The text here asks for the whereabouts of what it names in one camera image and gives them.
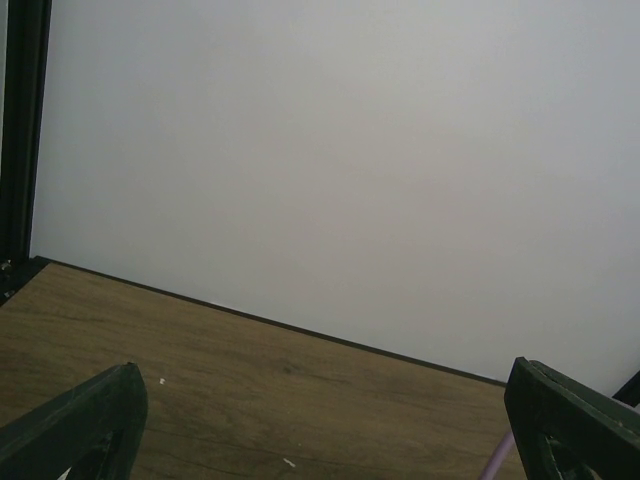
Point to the black enclosure frame post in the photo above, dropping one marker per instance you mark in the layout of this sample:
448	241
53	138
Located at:
25	54
629	393

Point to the black enclosure frame post right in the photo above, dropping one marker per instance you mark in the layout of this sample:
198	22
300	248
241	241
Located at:
629	393

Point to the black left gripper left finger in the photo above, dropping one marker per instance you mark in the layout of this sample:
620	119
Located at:
92	431

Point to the black enclosure frame post left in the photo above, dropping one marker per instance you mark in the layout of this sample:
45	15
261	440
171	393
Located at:
25	54

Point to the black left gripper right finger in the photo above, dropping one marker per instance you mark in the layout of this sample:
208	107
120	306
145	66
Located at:
566	430

